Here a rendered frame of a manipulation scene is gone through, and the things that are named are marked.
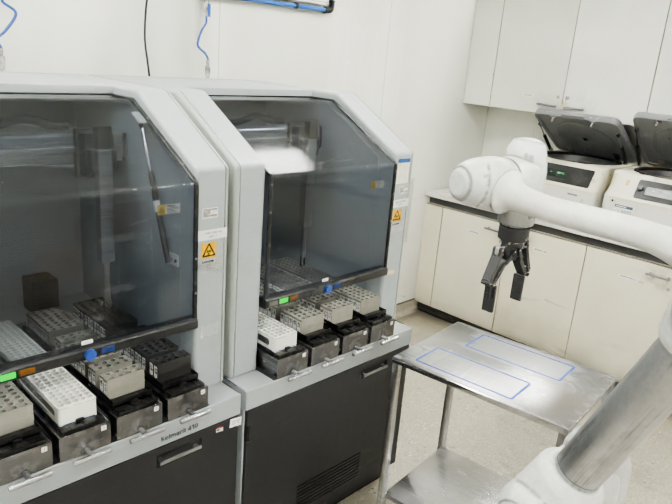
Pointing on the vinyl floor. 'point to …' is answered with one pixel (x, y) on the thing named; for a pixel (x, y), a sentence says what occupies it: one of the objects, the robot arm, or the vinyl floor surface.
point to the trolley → (442, 471)
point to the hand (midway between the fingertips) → (502, 300)
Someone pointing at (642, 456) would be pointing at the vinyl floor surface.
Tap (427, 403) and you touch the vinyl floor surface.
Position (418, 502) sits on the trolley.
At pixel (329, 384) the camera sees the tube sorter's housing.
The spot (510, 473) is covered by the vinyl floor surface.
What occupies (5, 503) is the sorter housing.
